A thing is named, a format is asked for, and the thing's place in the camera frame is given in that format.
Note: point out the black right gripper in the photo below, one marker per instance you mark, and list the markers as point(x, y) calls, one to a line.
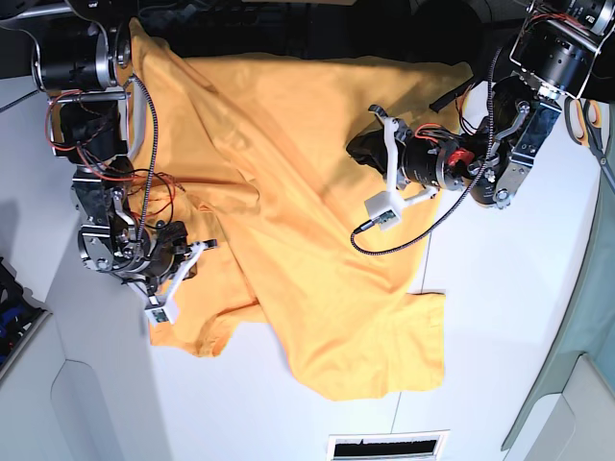
point(159, 259)

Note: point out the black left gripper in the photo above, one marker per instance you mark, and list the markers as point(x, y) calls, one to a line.
point(441, 163)

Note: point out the orange yellow t-shirt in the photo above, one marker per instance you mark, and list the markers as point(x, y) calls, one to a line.
point(257, 144)

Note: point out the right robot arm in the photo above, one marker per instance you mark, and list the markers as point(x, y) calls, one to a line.
point(82, 59)

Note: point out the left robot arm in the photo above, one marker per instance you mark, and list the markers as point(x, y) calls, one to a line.
point(553, 58)

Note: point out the blue black clutter bin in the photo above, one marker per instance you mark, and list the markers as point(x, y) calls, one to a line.
point(19, 316)

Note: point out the white slotted vent plate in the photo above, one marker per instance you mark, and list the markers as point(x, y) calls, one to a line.
point(427, 445)

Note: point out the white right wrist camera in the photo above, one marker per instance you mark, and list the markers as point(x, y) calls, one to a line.
point(163, 314)

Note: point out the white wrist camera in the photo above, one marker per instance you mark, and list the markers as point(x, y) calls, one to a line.
point(163, 314)
point(386, 208)

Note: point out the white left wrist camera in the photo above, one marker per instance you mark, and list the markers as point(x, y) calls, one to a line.
point(386, 208)

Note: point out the orange handled scissors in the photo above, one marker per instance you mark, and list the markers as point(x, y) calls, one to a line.
point(584, 124)

